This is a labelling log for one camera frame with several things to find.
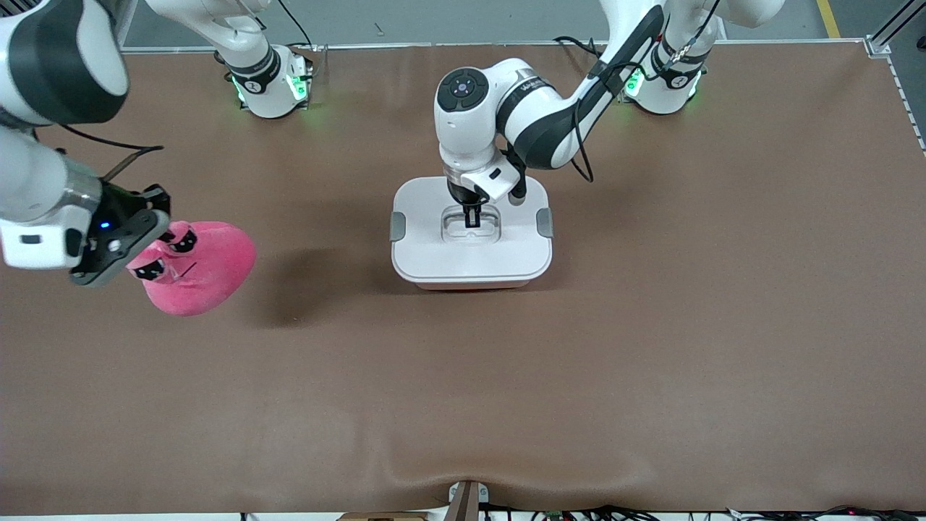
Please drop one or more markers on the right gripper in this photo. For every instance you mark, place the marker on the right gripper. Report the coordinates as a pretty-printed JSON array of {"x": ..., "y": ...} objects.
[{"x": 124, "y": 206}]

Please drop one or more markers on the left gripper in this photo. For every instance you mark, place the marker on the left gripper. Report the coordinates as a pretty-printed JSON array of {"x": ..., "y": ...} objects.
[{"x": 461, "y": 194}]

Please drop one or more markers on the pink plush toy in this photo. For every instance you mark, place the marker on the pink plush toy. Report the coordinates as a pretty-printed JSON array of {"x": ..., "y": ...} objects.
[{"x": 210, "y": 275}]

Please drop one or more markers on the white box lid grey latches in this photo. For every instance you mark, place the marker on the white box lid grey latches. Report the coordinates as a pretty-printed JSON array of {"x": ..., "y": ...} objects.
[{"x": 434, "y": 253}]

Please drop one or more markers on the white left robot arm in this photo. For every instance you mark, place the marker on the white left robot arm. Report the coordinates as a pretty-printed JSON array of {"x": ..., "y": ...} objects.
[{"x": 470, "y": 123}]

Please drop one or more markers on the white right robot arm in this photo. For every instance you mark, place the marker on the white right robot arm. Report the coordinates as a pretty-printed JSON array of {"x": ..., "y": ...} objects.
[{"x": 264, "y": 90}]

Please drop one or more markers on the pink plastic storage box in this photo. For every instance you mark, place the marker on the pink plastic storage box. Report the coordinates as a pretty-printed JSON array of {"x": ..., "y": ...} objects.
[{"x": 470, "y": 286}]

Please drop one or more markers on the metal table edge clamp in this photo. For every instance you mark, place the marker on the metal table edge clamp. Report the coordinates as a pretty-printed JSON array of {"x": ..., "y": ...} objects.
[{"x": 466, "y": 503}]

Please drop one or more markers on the aluminium frame profile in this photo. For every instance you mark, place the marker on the aluminium frame profile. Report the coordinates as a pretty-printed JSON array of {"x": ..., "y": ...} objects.
[{"x": 893, "y": 25}]

